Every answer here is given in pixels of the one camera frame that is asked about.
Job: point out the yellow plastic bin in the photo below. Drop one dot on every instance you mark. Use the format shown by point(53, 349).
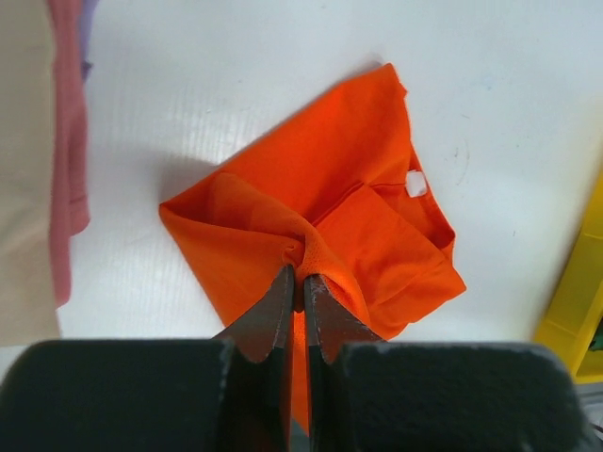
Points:
point(575, 311)

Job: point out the lilac folded t shirt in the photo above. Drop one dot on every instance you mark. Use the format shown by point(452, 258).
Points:
point(85, 26)

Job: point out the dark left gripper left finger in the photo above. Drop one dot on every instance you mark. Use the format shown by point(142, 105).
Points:
point(251, 374)

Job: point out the beige folded t shirt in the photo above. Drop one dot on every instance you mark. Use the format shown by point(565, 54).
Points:
point(27, 160)

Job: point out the orange t shirt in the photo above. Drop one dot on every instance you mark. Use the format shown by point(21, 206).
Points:
point(325, 192)

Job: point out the green t shirt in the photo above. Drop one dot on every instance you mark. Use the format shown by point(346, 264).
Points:
point(597, 340)

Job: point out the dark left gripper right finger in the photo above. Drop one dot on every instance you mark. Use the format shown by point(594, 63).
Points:
point(328, 327)

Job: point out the pink folded t shirt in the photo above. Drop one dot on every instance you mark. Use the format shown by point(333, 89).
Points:
point(70, 213)

